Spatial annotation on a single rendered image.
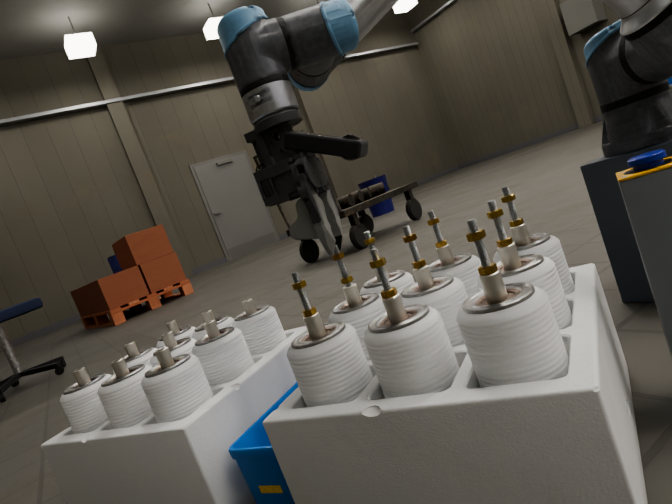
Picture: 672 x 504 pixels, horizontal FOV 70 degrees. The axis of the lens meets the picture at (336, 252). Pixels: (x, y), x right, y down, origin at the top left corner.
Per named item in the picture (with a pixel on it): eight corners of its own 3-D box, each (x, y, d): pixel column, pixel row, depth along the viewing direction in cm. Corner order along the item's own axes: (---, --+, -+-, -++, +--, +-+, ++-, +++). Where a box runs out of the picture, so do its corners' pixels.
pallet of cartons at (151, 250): (197, 291, 534) (168, 220, 526) (89, 336, 479) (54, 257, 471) (172, 293, 668) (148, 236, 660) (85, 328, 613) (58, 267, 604)
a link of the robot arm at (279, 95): (298, 83, 72) (275, 76, 65) (309, 112, 73) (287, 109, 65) (256, 103, 75) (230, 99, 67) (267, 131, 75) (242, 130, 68)
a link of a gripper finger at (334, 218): (318, 252, 78) (295, 200, 76) (351, 241, 76) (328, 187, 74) (312, 258, 75) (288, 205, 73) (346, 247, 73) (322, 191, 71)
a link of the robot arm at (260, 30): (268, -6, 66) (208, 12, 65) (297, 72, 67) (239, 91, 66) (268, 18, 73) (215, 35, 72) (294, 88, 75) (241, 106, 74)
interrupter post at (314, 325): (308, 340, 64) (299, 317, 63) (324, 332, 64) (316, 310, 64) (313, 343, 61) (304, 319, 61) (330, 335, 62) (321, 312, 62)
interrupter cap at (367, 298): (323, 318, 73) (321, 313, 73) (354, 299, 78) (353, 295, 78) (359, 313, 68) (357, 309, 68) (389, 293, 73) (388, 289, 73)
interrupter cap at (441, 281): (465, 279, 65) (464, 274, 65) (421, 301, 62) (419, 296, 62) (433, 278, 72) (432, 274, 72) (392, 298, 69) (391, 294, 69)
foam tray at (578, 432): (407, 393, 96) (376, 310, 94) (628, 367, 76) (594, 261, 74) (310, 545, 63) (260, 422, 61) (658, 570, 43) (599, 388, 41)
